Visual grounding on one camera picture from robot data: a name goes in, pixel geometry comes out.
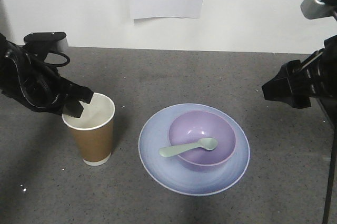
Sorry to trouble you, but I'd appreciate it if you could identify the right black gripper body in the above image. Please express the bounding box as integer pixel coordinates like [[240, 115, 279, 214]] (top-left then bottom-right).
[[262, 36, 336, 108]]

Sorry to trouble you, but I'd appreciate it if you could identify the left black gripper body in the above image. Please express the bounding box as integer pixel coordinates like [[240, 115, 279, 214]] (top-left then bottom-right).
[[1, 35, 70, 115]]

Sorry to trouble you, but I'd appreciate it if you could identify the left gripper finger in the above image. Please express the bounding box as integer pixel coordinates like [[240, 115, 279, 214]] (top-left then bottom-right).
[[62, 99, 84, 118], [68, 83, 94, 104]]

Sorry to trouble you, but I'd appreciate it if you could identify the brown paper cup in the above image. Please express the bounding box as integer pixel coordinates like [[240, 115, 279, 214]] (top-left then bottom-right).
[[62, 93, 116, 166]]

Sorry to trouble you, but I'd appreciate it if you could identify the purple plastic bowl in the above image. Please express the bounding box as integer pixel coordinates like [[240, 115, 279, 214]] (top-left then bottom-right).
[[167, 110, 237, 172]]

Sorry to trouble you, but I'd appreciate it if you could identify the mint green plastic spoon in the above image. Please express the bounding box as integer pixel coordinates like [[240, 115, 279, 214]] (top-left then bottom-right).
[[159, 138, 218, 158]]

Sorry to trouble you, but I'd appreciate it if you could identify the light blue plate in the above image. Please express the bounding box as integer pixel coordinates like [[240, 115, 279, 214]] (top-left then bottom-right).
[[138, 104, 250, 196]]

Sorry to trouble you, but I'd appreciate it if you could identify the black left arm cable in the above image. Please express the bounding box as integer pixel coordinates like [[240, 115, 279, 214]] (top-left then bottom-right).
[[43, 50, 71, 67]]

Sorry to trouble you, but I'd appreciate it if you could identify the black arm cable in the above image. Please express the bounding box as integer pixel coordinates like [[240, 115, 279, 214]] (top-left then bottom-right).
[[43, 50, 71, 67], [321, 129, 337, 224]]

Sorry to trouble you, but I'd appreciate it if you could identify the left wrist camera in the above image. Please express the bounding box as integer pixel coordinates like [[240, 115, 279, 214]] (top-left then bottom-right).
[[23, 32, 68, 54]]

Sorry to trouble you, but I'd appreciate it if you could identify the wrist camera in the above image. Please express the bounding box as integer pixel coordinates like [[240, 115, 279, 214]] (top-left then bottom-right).
[[300, 0, 336, 19], [23, 32, 68, 54]]

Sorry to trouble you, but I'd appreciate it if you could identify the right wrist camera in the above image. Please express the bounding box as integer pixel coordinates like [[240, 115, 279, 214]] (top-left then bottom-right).
[[300, 0, 336, 19]]

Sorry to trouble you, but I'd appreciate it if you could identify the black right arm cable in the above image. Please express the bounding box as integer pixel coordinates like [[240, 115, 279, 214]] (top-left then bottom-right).
[[321, 129, 337, 224]]

